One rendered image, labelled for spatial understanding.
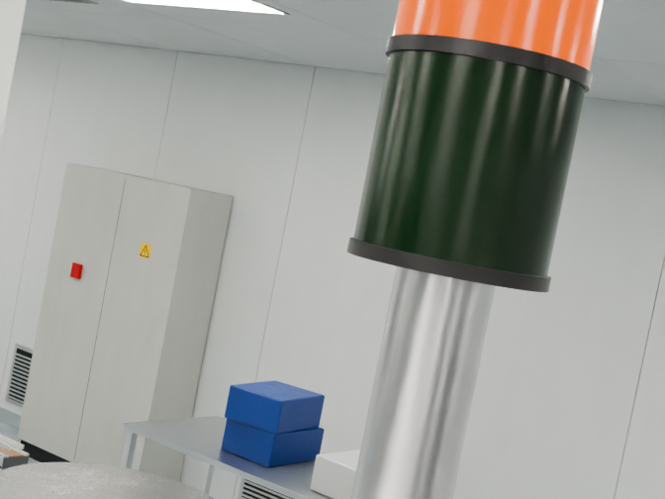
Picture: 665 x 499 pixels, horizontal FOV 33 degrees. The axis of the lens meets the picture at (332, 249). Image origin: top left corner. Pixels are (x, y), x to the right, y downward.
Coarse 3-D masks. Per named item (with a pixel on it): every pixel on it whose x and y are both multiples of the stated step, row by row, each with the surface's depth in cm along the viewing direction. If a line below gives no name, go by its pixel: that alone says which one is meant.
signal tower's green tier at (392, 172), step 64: (448, 64) 26; (512, 64) 25; (384, 128) 27; (448, 128) 25; (512, 128) 25; (576, 128) 27; (384, 192) 26; (448, 192) 25; (512, 192) 26; (448, 256) 25; (512, 256) 26
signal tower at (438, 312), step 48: (432, 48) 26; (480, 48) 25; (432, 288) 27; (480, 288) 27; (528, 288) 26; (384, 336) 28; (432, 336) 27; (480, 336) 27; (384, 384) 27; (432, 384) 27; (384, 432) 27; (432, 432) 27; (384, 480) 27; (432, 480) 27
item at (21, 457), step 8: (8, 440) 456; (0, 448) 454; (8, 448) 446; (16, 448) 457; (0, 456) 444; (8, 456) 445; (16, 456) 448; (24, 456) 451; (0, 464) 444; (8, 464) 445; (16, 464) 449
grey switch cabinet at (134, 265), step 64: (64, 192) 770; (128, 192) 733; (192, 192) 702; (64, 256) 765; (128, 256) 729; (192, 256) 713; (64, 320) 761; (128, 320) 725; (192, 320) 724; (64, 384) 756; (128, 384) 721; (192, 384) 735; (64, 448) 752
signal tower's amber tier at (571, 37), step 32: (416, 0) 26; (448, 0) 26; (480, 0) 25; (512, 0) 25; (544, 0) 25; (576, 0) 26; (416, 32) 26; (448, 32) 26; (480, 32) 25; (512, 32) 25; (544, 32) 25; (576, 32) 26
